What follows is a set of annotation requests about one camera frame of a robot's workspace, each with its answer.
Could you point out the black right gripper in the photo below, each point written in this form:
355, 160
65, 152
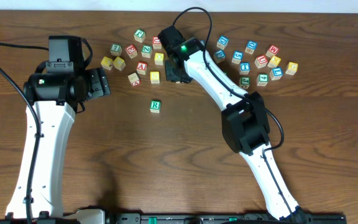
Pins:
169, 74

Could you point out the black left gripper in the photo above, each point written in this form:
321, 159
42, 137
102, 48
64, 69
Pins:
101, 82

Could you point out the green R letter block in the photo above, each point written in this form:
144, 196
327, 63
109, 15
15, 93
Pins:
155, 106

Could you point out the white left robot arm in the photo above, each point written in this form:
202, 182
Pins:
54, 94

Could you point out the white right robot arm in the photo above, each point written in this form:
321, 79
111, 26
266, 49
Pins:
244, 117

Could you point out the yellow S letter block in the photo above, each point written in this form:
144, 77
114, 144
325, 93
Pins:
154, 77

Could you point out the yellow O block upper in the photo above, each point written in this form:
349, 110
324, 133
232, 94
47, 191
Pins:
159, 58

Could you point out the yellow K letter block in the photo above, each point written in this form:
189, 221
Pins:
107, 63

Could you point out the yellow C letter block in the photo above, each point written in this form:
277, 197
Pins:
119, 63

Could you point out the red A letter block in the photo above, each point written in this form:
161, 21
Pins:
142, 68

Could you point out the red U letter block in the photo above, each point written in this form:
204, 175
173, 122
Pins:
156, 43

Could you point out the green Z letter block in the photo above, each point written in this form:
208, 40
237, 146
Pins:
146, 51

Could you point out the green V letter block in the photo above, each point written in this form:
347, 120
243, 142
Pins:
116, 50

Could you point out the red E letter block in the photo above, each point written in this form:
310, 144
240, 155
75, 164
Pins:
131, 51

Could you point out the blue P letter block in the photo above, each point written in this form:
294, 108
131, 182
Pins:
219, 56

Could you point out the green J letter block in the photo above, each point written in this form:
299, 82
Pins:
139, 35

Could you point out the blue D letter block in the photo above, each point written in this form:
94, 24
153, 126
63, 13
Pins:
222, 42

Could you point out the blue 5 number block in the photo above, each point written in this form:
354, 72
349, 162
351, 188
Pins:
237, 57

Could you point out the blue T letter block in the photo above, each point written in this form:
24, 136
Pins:
244, 68

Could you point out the green J block right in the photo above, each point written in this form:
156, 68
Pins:
244, 82

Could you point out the red U block right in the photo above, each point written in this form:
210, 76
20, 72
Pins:
261, 61

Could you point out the green 4 number block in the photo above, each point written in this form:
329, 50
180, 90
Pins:
262, 79

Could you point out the red M letter block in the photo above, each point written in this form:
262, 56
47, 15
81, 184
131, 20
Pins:
271, 51

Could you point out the yellow X letter block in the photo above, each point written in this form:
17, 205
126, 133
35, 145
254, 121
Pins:
274, 61

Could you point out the blue L block right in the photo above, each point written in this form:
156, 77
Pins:
276, 73

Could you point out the yellow G letter block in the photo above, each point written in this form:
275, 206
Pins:
291, 68

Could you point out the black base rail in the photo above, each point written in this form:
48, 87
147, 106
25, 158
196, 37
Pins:
136, 218

